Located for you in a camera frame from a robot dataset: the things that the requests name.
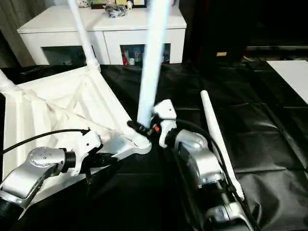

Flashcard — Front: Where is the black left wrist camera cable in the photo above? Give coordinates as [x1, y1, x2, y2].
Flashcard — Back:
[2, 128, 89, 153]

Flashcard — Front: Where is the white plastic table top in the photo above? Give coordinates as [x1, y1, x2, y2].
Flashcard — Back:
[2, 66, 153, 214]

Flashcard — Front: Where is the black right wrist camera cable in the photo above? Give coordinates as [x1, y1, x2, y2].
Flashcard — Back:
[175, 119, 262, 231]

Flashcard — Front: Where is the white cabinet with glass doors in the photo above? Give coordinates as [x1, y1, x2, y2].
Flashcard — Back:
[17, 4, 188, 66]

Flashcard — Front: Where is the grey curtain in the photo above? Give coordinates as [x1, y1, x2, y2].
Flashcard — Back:
[0, 0, 32, 68]

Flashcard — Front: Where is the black work mat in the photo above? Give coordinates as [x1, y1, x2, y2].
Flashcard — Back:
[0, 61, 308, 231]

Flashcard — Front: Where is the white flat board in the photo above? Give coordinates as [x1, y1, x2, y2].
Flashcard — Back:
[266, 60, 308, 107]

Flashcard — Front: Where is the black tangled bundle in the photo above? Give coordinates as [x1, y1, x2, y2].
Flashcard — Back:
[105, 4, 128, 18]

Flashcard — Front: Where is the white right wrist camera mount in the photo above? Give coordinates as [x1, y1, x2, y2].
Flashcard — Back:
[151, 99, 178, 149]

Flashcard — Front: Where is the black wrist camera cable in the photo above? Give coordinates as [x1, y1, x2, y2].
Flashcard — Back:
[175, 119, 262, 231]
[2, 128, 89, 153]

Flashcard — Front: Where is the white plastic table leg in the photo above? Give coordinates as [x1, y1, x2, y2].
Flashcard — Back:
[200, 90, 246, 201]
[67, 0, 101, 71]
[0, 68, 19, 95]
[136, 0, 174, 128]

